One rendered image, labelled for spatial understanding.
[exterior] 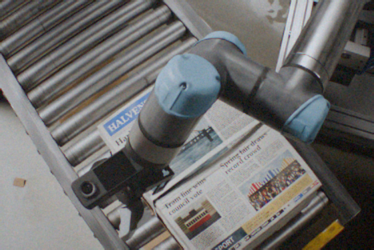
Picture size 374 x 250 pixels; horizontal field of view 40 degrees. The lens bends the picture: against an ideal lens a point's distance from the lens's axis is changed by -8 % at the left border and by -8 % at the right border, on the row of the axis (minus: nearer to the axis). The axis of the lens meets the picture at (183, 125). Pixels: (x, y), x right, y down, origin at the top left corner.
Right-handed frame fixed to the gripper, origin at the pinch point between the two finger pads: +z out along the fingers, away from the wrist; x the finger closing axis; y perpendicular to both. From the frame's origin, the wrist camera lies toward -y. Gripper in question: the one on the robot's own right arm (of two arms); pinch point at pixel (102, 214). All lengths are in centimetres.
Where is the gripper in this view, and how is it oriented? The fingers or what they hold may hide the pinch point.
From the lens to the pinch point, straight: 94.4
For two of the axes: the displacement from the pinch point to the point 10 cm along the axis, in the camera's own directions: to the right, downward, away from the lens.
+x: -6.0, -7.4, 3.0
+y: 6.9, -3.0, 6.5
